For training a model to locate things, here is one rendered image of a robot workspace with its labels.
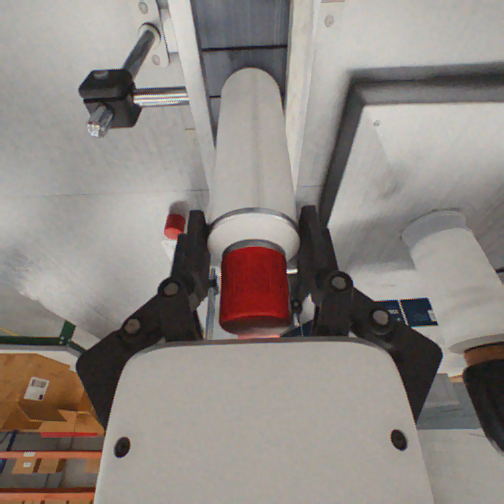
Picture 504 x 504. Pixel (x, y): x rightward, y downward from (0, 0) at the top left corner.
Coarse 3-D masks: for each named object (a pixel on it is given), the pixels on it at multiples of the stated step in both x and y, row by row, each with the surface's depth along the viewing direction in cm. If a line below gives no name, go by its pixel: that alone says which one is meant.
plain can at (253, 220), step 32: (224, 96) 20; (256, 96) 18; (224, 128) 18; (256, 128) 16; (224, 160) 15; (256, 160) 14; (288, 160) 17; (224, 192) 14; (256, 192) 13; (288, 192) 14; (224, 224) 13; (256, 224) 12; (288, 224) 13; (224, 256) 13; (256, 256) 12; (288, 256) 14; (224, 288) 12; (256, 288) 11; (288, 288) 13; (224, 320) 11; (256, 320) 11; (288, 320) 11
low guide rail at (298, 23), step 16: (304, 0) 17; (304, 16) 18; (304, 32) 18; (288, 48) 20; (304, 48) 19; (288, 64) 21; (304, 64) 20; (288, 80) 21; (288, 96) 22; (288, 112) 23; (288, 128) 24; (288, 144) 26
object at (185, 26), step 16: (176, 0) 13; (192, 0) 14; (176, 16) 14; (192, 16) 14; (176, 32) 15; (192, 32) 15; (192, 48) 15; (192, 64) 16; (192, 80) 17; (192, 96) 17; (208, 96) 18; (192, 112) 18; (208, 112) 18; (208, 128) 19; (208, 144) 20; (208, 160) 22; (208, 176) 23
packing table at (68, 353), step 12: (72, 324) 156; (0, 336) 149; (12, 336) 149; (24, 336) 150; (60, 336) 151; (72, 336) 156; (0, 348) 141; (12, 348) 141; (24, 348) 142; (36, 348) 143; (48, 348) 143; (60, 348) 144; (72, 348) 158; (84, 348) 172; (60, 360) 161; (72, 360) 161
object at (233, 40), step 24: (216, 0) 19; (240, 0) 20; (264, 0) 19; (288, 0) 20; (216, 24) 21; (240, 24) 21; (264, 24) 21; (288, 24) 21; (216, 48) 23; (240, 48) 22; (264, 48) 22; (216, 72) 24; (216, 96) 25; (216, 120) 27
